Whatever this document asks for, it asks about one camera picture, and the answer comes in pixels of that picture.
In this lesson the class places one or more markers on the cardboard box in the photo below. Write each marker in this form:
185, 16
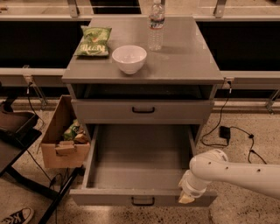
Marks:
57, 152

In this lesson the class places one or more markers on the white ceramic bowl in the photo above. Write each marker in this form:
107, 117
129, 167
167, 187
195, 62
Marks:
129, 58

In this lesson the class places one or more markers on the grey top drawer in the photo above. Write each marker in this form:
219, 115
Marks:
143, 111

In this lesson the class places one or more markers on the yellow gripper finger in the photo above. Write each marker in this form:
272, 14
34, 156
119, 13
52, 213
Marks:
185, 198

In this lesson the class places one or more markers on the green snack bag in box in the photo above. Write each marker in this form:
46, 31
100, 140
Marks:
72, 131

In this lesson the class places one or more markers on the black power adapter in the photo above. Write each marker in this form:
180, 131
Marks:
225, 132

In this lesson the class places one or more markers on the grey drawer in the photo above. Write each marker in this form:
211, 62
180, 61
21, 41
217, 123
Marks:
135, 165
143, 111

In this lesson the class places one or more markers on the black white sneaker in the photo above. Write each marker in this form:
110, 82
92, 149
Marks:
22, 216

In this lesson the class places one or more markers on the black rolling cart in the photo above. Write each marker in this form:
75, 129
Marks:
12, 146

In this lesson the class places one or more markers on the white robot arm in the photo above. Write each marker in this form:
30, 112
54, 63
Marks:
213, 165

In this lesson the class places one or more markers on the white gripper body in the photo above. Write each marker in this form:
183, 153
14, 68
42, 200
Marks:
189, 189

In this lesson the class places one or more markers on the clear plastic water bottle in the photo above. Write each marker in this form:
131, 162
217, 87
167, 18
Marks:
156, 25

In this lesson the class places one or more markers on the grey drawer cabinet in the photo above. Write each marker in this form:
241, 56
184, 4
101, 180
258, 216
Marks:
184, 69

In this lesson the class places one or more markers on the green chip bag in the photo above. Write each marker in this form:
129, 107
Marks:
94, 41

